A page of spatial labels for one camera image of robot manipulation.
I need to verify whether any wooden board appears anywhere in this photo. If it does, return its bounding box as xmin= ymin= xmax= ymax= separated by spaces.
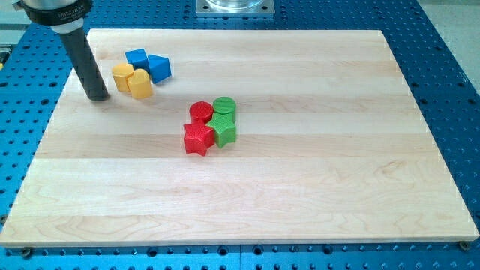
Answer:
xmin=1 ymin=29 xmax=479 ymax=248

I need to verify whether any yellow heart block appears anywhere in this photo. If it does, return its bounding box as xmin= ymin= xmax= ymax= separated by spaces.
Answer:
xmin=127 ymin=68 xmax=153 ymax=99

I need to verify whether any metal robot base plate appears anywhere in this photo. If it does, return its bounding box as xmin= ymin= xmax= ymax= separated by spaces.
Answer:
xmin=194 ymin=0 xmax=275 ymax=17

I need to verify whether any yellow hexagon block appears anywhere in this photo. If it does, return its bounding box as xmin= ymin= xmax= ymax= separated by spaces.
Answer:
xmin=112 ymin=63 xmax=134 ymax=92

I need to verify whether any red star block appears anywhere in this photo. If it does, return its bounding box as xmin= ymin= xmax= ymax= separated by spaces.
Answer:
xmin=184 ymin=122 xmax=215 ymax=156

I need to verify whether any green star block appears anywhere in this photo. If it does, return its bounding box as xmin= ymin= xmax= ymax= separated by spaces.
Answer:
xmin=206 ymin=112 xmax=236 ymax=149

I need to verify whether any green cylinder block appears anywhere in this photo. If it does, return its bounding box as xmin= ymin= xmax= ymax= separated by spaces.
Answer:
xmin=212 ymin=96 xmax=236 ymax=122

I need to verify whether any blue triangle block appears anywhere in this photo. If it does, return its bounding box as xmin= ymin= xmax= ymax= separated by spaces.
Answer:
xmin=148 ymin=55 xmax=172 ymax=84

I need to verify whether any blue cube block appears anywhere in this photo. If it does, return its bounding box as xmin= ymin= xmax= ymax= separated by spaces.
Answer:
xmin=125 ymin=49 xmax=150 ymax=73

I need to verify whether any red cylinder block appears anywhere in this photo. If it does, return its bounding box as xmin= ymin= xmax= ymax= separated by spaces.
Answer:
xmin=189 ymin=101 xmax=214 ymax=125

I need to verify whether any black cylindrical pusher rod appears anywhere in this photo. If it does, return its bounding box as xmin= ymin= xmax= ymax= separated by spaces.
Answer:
xmin=59 ymin=28 xmax=110 ymax=101

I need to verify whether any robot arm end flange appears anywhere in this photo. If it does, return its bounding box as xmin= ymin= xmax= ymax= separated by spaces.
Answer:
xmin=12 ymin=0 xmax=93 ymax=34

